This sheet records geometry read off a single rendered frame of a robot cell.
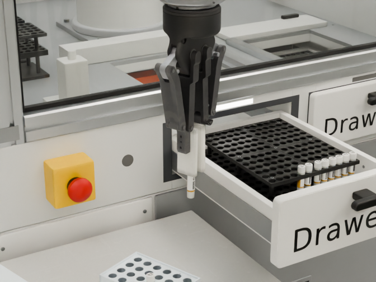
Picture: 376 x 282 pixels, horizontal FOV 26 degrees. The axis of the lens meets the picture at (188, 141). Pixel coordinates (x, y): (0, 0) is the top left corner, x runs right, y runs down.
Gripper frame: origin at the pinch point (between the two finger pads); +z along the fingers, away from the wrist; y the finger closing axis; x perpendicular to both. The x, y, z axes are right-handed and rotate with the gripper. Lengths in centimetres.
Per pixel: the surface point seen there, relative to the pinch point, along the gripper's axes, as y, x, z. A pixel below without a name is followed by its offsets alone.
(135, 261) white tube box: -0.7, 9.9, 21.2
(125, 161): 12.5, 22.8, 12.7
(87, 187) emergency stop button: 0.3, 20.2, 12.0
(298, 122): 41.3, 5.5, 10.7
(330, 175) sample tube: 26.2, -8.7, 11.6
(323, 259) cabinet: 54, 4, 46
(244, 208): 11.7, -1.6, 13.7
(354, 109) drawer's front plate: 57, 1, 12
